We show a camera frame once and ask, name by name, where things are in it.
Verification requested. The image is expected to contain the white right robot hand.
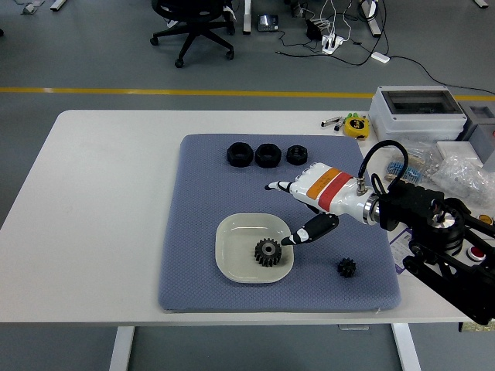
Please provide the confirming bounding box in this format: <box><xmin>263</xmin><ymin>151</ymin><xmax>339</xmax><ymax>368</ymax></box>
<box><xmin>264</xmin><ymin>162</ymin><xmax>371</xmax><ymax>247</ymax></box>

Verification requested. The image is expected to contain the large black hex nut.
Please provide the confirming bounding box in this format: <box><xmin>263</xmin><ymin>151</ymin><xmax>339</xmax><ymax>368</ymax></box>
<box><xmin>225</xmin><ymin>141</ymin><xmax>254</xmax><ymax>168</ymax></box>
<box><xmin>254</xmin><ymin>143</ymin><xmax>283</xmax><ymax>168</ymax></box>

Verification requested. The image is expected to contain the white flat box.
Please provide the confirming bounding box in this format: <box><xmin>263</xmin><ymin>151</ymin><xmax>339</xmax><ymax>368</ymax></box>
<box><xmin>436</xmin><ymin>141</ymin><xmax>484</xmax><ymax>167</ymax></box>

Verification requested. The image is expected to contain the grey device box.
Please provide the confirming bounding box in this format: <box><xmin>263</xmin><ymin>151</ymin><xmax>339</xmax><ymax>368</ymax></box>
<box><xmin>458</xmin><ymin>103</ymin><xmax>495</xmax><ymax>173</ymax></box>

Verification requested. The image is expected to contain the purple label card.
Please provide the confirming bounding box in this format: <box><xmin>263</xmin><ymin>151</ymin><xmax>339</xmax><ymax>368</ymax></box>
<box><xmin>388</xmin><ymin>230</ymin><xmax>415</xmax><ymax>275</ymax></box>

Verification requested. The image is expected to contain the bag of blue resistors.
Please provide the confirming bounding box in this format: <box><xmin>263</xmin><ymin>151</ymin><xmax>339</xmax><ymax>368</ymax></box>
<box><xmin>384</xmin><ymin>145</ymin><xmax>438</xmax><ymax>186</ymax></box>

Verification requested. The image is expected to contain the large black gear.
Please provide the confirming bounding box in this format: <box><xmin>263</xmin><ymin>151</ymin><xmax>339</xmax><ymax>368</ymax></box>
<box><xmin>253</xmin><ymin>237</ymin><xmax>282</xmax><ymax>268</ymax></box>

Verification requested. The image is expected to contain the small black gear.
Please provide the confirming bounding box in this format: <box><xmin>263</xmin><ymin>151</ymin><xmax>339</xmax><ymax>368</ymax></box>
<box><xmin>336</xmin><ymin>257</ymin><xmax>357</xmax><ymax>278</ymax></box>

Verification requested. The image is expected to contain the black floor cable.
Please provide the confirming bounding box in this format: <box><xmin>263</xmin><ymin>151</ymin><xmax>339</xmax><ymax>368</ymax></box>
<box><xmin>275</xmin><ymin>29</ymin><xmax>495</xmax><ymax>97</ymax></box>

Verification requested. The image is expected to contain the white push button box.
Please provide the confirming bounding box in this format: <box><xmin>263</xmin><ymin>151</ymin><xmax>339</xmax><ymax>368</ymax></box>
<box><xmin>463</xmin><ymin>212</ymin><xmax>495</xmax><ymax>264</ymax></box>

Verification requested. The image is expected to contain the small black hex nut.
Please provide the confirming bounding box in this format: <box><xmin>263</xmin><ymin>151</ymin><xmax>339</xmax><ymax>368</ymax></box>
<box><xmin>285</xmin><ymin>145</ymin><xmax>309</xmax><ymax>166</ymax></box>

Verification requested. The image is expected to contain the black office chair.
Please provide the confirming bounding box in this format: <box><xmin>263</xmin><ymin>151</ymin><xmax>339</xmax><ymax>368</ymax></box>
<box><xmin>149</xmin><ymin>0</ymin><xmax>236</xmax><ymax>70</ymax></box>

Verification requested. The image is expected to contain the yellow tape measure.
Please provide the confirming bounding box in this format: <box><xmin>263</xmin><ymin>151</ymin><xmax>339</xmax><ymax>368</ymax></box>
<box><xmin>343</xmin><ymin>117</ymin><xmax>370</xmax><ymax>140</ymax></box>

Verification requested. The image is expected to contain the bag of clear plastic parts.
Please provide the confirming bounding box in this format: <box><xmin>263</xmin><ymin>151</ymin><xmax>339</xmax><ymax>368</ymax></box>
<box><xmin>431</xmin><ymin>154</ymin><xmax>495</xmax><ymax>209</ymax></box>

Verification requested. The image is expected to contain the black desk phone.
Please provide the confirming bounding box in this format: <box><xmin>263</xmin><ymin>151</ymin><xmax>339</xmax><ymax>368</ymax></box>
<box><xmin>257</xmin><ymin>14</ymin><xmax>280</xmax><ymax>32</ymax></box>

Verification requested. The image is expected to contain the white square plate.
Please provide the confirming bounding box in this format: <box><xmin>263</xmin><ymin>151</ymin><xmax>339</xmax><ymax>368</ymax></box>
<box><xmin>214</xmin><ymin>213</ymin><xmax>295</xmax><ymax>284</ymax></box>

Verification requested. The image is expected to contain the black power brick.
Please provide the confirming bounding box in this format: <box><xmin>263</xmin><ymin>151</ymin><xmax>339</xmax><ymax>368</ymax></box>
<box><xmin>305</xmin><ymin>19</ymin><xmax>324</xmax><ymax>39</ymax></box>

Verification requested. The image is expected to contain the black and white marker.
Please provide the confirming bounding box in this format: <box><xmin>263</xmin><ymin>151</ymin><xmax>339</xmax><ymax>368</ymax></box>
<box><xmin>319</xmin><ymin>117</ymin><xmax>345</xmax><ymax>132</ymax></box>

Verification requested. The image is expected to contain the white table leg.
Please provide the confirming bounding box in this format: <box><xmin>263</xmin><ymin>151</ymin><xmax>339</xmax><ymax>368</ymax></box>
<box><xmin>390</xmin><ymin>322</ymin><xmax>422</xmax><ymax>371</ymax></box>
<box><xmin>108</xmin><ymin>326</ymin><xmax>136</xmax><ymax>371</ymax></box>

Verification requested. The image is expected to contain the white power strip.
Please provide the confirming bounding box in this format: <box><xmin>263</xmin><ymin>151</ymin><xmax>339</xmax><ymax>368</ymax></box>
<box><xmin>321</xmin><ymin>34</ymin><xmax>347</xmax><ymax>55</ymax></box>

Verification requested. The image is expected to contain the blue-grey textured mat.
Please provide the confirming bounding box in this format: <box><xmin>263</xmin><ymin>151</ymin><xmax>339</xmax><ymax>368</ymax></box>
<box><xmin>156</xmin><ymin>133</ymin><xmax>402</xmax><ymax>313</ymax></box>

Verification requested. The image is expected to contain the grey electrical enclosure box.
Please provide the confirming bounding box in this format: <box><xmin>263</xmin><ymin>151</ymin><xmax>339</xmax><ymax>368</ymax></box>
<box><xmin>367</xmin><ymin>85</ymin><xmax>468</xmax><ymax>148</ymax></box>

